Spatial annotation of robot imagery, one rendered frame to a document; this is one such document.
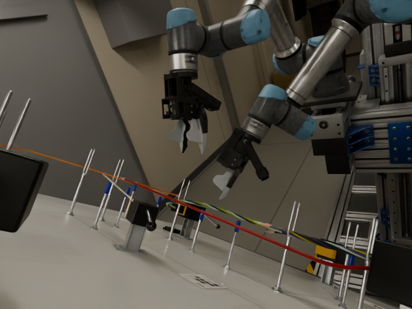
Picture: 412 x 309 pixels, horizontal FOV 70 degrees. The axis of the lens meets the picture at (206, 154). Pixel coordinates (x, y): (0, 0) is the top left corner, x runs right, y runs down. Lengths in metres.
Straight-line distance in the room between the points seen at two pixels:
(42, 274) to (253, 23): 0.65
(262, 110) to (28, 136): 1.86
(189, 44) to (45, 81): 1.85
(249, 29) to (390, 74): 0.79
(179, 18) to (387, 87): 0.93
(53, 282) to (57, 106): 2.28
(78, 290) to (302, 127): 0.74
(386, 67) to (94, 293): 1.29
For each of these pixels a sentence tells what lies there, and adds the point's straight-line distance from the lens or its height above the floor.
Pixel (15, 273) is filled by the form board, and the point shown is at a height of 1.39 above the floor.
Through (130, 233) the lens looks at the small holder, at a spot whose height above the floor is 1.30.
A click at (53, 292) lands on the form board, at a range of 0.27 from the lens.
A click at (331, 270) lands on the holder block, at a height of 0.96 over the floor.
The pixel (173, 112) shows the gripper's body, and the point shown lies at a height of 1.37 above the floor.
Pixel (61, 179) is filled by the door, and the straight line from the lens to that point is 2.49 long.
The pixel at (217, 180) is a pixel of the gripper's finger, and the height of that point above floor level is 1.13.
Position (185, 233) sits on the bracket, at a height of 1.07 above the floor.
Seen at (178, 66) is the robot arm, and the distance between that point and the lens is 0.75.
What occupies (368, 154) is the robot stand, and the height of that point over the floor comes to 0.89.
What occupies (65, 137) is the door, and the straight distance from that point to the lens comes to 2.51.
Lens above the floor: 1.52
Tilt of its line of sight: 21 degrees down
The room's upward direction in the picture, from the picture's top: 17 degrees counter-clockwise
